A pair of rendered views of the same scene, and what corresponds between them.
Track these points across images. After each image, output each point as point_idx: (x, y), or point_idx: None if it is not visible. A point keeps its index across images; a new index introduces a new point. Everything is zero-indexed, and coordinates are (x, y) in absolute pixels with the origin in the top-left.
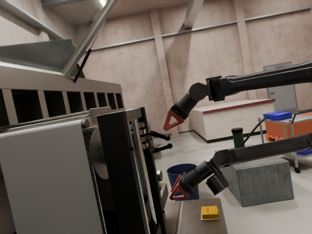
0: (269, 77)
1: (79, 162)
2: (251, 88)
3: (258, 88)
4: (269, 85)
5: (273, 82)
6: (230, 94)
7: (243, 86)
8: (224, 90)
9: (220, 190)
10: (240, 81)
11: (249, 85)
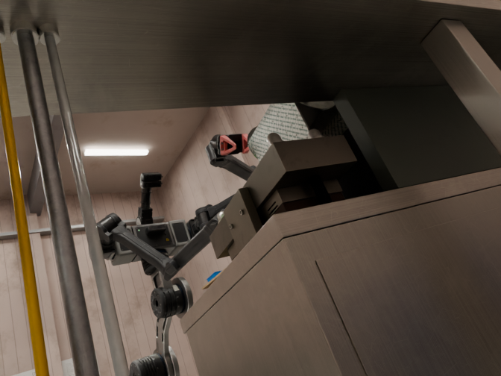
0: (245, 165)
1: None
2: (240, 165)
3: (241, 168)
4: (246, 169)
5: (247, 168)
6: (230, 162)
7: (236, 162)
8: (228, 157)
9: None
10: (235, 158)
11: (239, 163)
